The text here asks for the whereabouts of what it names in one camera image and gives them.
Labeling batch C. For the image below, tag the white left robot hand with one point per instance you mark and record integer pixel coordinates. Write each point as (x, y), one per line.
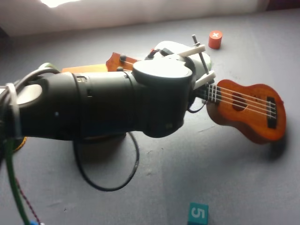
(173, 48)

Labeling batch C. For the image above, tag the small brown toy guitar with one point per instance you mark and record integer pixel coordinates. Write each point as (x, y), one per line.
(257, 110)

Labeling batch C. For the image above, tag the orange cylinder white cross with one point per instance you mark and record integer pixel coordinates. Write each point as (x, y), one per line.
(215, 41)

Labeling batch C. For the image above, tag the large orange foam cube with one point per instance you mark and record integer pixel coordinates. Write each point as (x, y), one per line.
(89, 68)

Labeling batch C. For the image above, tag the teal number five block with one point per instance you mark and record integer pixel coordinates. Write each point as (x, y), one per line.
(198, 214)

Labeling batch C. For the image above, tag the white clamp bracket with screw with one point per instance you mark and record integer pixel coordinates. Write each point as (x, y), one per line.
(194, 50)

